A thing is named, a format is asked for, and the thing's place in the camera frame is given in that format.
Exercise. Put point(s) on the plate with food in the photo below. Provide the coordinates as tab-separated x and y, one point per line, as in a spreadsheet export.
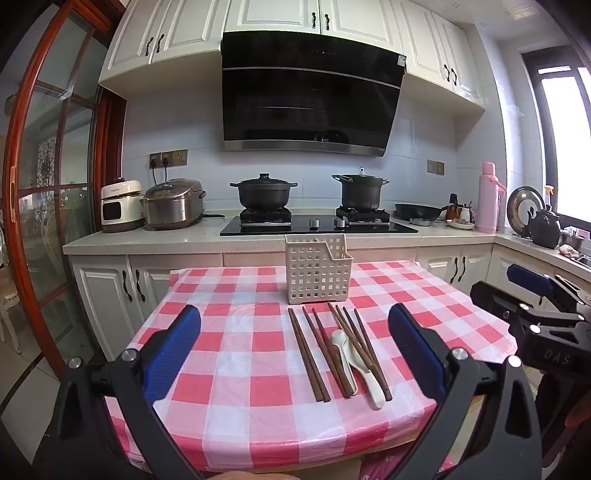
459	225

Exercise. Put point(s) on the speckled stone countertop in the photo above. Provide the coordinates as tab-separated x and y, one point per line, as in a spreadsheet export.
184	240

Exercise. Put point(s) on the black teapot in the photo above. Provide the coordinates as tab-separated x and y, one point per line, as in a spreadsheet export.
544	228

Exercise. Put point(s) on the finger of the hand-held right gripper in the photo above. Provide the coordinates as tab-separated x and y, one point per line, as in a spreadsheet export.
489	297
528	277

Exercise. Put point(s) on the red white checkered tablecloth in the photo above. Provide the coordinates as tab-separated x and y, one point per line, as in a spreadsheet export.
258	350

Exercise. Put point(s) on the brown condiment bottle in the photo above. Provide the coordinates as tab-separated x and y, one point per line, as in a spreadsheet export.
454	211

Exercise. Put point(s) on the silver rice cooker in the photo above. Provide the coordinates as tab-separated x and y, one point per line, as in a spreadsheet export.
173	205

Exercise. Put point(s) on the small steel bowl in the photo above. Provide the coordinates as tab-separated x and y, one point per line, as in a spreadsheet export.
421	222

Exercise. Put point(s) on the brown wooden chopstick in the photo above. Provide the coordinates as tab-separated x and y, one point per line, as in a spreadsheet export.
335	318
345	323
319	325
304	355
325	326
372	350
316	354
352	323

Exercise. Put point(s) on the gold wall socket panel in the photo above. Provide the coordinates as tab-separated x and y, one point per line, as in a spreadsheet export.
175	158

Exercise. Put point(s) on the red wooden glass door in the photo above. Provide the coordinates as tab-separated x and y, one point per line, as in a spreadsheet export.
11	184

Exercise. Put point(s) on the black wok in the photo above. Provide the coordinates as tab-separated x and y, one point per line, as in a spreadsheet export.
418	211

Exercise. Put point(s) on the round glass pot lid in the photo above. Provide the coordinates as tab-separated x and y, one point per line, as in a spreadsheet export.
521	205

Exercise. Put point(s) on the steel container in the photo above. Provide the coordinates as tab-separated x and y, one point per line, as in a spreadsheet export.
572	240

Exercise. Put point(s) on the white rice cooker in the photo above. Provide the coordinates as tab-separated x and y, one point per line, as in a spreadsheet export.
121	207

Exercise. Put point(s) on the pink thermos flask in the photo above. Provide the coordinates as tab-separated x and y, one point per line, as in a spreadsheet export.
487	203

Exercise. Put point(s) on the white wall cabinet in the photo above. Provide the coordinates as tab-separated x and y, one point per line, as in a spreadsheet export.
161	32
434	41
286	14

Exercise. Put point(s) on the dark framed window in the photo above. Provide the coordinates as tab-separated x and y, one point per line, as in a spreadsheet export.
563	115

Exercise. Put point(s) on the black casserole pot with lid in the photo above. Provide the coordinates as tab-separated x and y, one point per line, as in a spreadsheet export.
264	194

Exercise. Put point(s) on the black glass gas hob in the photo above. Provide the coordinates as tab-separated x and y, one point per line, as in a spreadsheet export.
300	226

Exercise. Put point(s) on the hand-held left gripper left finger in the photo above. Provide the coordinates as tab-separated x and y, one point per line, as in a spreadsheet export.
173	350

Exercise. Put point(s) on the white spoon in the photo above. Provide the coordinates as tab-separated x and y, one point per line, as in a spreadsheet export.
339	340
371	387

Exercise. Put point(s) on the white perforated plastic basket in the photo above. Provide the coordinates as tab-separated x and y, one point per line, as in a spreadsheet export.
314	272

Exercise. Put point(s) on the gold wall switch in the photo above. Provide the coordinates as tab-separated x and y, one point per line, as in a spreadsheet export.
435	167

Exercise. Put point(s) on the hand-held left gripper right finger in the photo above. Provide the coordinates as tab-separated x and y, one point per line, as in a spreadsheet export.
415	350

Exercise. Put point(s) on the small white jar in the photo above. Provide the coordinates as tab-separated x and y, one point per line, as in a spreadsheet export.
467	215

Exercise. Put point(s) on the spray bottle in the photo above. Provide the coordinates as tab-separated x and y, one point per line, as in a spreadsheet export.
548	194

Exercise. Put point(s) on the tall black stockpot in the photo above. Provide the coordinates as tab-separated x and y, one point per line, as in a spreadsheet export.
360	191

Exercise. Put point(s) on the black range hood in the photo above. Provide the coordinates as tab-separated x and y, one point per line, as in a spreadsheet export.
304	92

